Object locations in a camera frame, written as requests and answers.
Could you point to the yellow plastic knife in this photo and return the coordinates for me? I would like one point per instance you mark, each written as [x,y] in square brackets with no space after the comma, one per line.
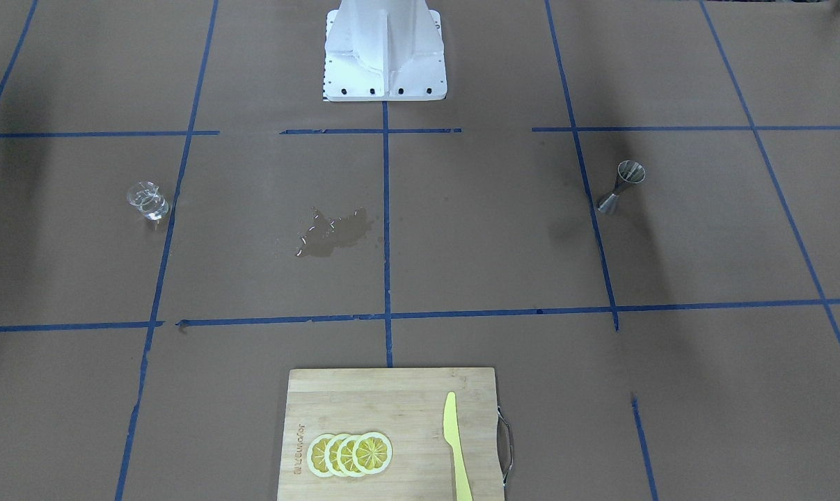
[451,428]

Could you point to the steel jigger measuring cup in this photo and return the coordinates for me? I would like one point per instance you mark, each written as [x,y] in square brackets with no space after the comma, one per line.
[628,174]

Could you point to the bamboo cutting board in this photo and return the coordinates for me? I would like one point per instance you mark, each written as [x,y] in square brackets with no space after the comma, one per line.
[405,404]

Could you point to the wet spill stain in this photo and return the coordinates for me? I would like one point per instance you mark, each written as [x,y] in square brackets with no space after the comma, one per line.
[325,235]

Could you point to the clear glass cup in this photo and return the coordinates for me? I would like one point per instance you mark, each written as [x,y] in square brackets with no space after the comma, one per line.
[148,200]

